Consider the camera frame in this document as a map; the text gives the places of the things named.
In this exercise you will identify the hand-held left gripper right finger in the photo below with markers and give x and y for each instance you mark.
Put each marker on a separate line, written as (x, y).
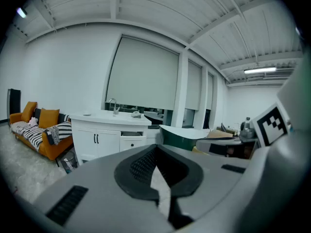
(209, 178)

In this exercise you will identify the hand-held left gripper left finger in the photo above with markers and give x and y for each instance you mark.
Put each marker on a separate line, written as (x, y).
(102, 198)

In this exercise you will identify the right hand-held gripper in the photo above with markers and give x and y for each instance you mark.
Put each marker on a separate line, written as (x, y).
(272, 125)

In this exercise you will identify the large cardboard box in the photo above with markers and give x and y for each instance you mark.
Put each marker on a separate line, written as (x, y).
(198, 150)

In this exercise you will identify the green and white bathtub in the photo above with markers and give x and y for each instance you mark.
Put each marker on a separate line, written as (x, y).
(175, 139)

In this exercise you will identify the grey metal kettle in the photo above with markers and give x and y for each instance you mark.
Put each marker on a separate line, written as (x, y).
(246, 128)

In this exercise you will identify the black mesh waste basket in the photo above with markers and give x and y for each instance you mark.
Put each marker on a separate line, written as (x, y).
(69, 161)

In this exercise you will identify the narrow grey roller blind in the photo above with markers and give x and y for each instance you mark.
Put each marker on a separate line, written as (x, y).
(193, 86)
(210, 91)

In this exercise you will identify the black bathtub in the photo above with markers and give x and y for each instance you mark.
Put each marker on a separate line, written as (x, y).
(153, 118)

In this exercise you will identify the white vanity cabinet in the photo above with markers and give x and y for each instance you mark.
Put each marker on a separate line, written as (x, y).
(85, 139)

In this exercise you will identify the orange sofa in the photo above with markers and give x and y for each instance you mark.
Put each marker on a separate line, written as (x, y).
(51, 149)

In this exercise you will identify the chrome faucet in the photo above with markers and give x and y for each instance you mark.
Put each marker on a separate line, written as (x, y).
(136, 114)
(114, 109)

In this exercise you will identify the striped throw with grey fringe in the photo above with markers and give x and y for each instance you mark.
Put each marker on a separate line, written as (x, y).
(64, 130)

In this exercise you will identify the white ceramic sink top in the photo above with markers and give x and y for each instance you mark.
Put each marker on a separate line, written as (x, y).
(104, 119)

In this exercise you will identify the small grey dish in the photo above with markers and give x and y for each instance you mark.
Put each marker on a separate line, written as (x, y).
(87, 114)

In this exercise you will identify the striped cushion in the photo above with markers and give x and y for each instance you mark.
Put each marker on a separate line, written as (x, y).
(64, 118)

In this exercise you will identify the wide grey roller blind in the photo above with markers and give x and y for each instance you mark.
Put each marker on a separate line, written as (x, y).
(143, 74)

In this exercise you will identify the ceiling tube light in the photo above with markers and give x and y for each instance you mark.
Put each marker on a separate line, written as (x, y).
(260, 70)

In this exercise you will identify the orange cushion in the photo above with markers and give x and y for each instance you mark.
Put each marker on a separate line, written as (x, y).
(29, 111)
(48, 118)

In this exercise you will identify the black white striped blanket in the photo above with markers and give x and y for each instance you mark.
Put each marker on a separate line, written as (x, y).
(26, 132)

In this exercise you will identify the pink plush toy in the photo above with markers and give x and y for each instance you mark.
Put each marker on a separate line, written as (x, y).
(33, 121)

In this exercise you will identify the black tall cabinet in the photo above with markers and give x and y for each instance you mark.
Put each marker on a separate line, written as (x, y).
(14, 103)

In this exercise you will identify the small ceiling spotlight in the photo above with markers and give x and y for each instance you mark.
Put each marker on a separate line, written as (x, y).
(22, 12)

